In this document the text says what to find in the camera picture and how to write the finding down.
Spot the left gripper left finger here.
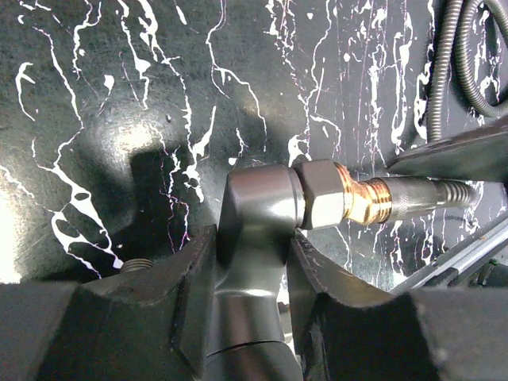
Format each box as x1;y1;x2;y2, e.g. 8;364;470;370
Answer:
1;225;217;380

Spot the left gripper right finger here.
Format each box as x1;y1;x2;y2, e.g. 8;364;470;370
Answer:
287;235;507;380

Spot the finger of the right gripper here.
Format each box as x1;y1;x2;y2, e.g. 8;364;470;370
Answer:
387;118;507;182
391;216;507;294

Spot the black flexible metal hose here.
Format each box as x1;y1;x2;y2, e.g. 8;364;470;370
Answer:
383;0;508;221

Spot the grey faucet valve fitting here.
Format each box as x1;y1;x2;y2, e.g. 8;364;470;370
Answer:
122;160;392;380

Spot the black marble pattern mat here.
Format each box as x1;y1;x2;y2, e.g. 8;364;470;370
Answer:
1;1;445;283

